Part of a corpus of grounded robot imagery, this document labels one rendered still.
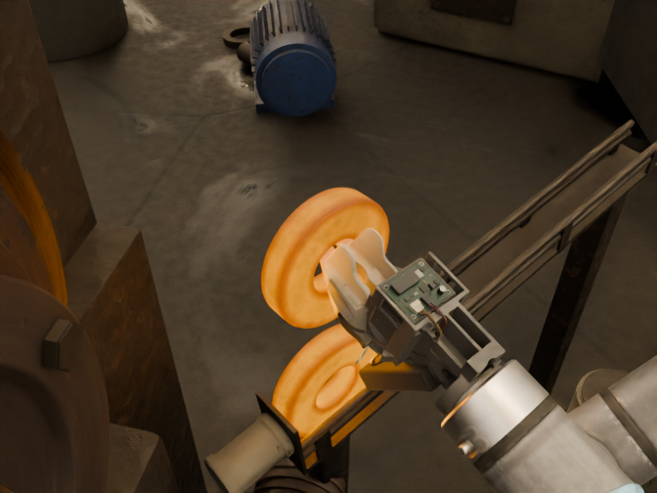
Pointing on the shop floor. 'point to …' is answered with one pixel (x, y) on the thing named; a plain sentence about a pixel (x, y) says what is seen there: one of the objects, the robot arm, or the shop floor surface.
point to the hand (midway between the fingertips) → (328, 246)
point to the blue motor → (291, 59)
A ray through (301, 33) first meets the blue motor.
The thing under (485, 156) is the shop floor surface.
